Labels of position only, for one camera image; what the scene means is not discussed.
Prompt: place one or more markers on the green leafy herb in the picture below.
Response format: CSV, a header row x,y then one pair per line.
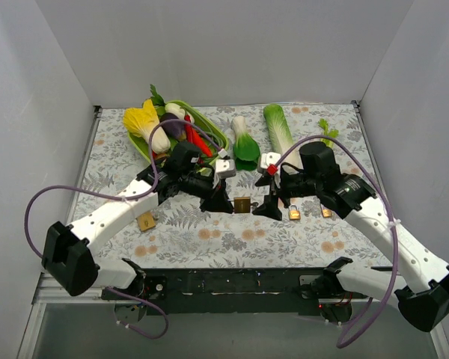
x,y
156,98

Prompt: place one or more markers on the large brass padlock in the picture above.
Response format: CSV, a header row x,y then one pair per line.
x,y
146,221

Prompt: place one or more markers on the white radish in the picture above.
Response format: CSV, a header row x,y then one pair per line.
x,y
175,109

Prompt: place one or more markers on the small brass padlock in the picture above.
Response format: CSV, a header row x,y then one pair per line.
x,y
294,213

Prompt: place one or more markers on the celery stalk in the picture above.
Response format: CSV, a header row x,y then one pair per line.
x,y
328,132

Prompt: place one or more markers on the yellow napa cabbage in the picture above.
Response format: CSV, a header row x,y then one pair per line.
x,y
143,123

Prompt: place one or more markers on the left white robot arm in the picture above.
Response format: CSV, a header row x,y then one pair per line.
x,y
71,251

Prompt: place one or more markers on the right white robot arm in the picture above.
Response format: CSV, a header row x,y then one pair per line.
x,y
418,284

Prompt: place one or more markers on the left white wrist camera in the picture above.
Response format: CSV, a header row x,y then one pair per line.
x,y
224,165

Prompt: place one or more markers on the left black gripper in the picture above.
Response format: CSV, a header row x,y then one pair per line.
x,y
217,191

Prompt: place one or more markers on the green napa cabbage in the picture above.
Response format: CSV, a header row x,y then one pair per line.
x,y
279,131

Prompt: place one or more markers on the green plastic basket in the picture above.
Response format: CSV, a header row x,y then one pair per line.
x,y
145,150

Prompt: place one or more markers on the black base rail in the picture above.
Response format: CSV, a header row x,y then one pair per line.
x,y
268,290

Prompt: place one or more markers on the brass padlock long shackle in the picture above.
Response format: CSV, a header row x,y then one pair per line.
x,y
243,205

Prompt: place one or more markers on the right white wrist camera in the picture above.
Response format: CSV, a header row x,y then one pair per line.
x,y
267,163

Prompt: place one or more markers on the purple eggplant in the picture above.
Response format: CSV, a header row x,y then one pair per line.
x,y
172,128

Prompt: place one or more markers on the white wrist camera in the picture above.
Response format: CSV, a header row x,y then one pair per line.
x,y
267,163
224,165

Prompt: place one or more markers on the red chili pepper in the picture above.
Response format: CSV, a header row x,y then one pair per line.
x,y
193,137

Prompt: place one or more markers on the green long beans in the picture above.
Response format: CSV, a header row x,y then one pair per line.
x,y
208,131

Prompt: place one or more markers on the bok choy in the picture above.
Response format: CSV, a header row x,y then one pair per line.
x,y
245,149

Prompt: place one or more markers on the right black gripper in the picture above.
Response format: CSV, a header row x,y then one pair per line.
x,y
273,191

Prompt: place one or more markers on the tiny brass padlock with key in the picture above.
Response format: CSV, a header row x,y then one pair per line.
x,y
327,213

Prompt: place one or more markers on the floral table mat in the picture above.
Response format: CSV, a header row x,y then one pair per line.
x,y
185,237

